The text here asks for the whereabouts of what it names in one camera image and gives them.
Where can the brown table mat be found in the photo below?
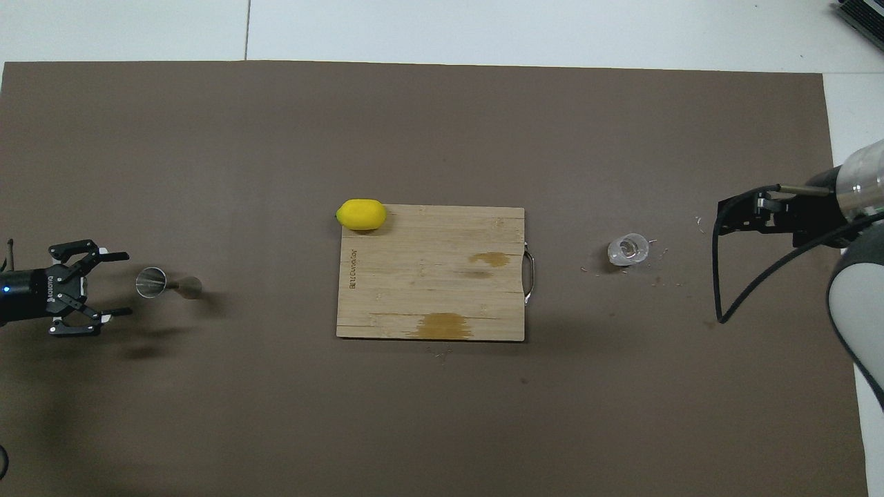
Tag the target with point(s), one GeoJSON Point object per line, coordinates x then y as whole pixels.
{"type": "Point", "coordinates": [442, 414]}

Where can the yellow lemon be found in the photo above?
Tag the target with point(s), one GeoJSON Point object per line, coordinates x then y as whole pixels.
{"type": "Point", "coordinates": [361, 215]}

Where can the clear glass cup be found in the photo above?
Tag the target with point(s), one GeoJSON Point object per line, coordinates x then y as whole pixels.
{"type": "Point", "coordinates": [628, 250]}

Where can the steel double jigger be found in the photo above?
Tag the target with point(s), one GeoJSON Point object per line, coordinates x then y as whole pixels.
{"type": "Point", "coordinates": [155, 283]}

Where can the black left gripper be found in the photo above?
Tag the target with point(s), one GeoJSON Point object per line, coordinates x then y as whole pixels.
{"type": "Point", "coordinates": [31, 293]}

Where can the wooden cutting board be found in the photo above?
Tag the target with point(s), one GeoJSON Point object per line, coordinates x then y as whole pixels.
{"type": "Point", "coordinates": [428, 276]}

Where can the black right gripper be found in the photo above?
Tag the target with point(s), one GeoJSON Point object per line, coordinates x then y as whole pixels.
{"type": "Point", "coordinates": [811, 207]}

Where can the grey ribbed device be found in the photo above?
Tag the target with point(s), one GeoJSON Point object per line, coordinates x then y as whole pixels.
{"type": "Point", "coordinates": [863, 17]}

